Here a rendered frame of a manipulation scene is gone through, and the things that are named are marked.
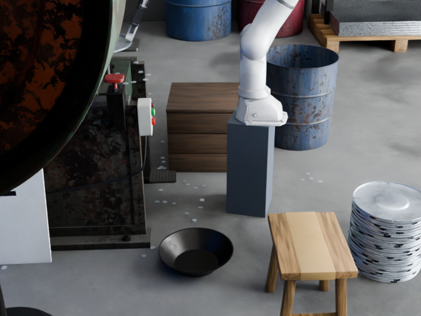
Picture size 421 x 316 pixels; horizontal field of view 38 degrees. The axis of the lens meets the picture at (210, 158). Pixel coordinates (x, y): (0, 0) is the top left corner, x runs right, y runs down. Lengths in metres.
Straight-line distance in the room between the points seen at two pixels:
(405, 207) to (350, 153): 1.03
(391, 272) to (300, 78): 1.19
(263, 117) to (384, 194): 0.58
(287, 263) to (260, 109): 0.82
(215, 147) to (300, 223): 1.03
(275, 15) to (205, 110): 0.73
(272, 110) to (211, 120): 0.51
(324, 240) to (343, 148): 1.41
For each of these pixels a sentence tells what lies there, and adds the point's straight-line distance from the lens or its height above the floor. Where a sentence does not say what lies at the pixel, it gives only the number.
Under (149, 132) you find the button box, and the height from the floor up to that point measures 0.51.
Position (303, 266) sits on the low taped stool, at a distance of 1.93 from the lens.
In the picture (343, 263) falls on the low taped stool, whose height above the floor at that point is 0.33.
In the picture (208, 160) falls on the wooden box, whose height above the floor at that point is 0.07.
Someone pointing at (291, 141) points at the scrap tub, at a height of 0.06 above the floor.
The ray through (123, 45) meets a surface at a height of 0.78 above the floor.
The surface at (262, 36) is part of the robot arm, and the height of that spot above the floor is 0.83.
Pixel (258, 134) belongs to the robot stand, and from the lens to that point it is 2.56.
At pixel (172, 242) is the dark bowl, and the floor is 0.04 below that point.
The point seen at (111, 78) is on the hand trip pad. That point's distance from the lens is 2.21.
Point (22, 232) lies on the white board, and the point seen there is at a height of 0.13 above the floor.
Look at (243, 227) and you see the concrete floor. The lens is 2.68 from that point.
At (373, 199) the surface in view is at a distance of 2.42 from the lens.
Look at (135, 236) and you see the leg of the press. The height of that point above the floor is 0.03.
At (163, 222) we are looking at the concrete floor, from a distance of 2.72.
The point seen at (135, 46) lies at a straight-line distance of 2.48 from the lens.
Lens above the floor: 1.50
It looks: 28 degrees down
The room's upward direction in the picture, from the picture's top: 1 degrees counter-clockwise
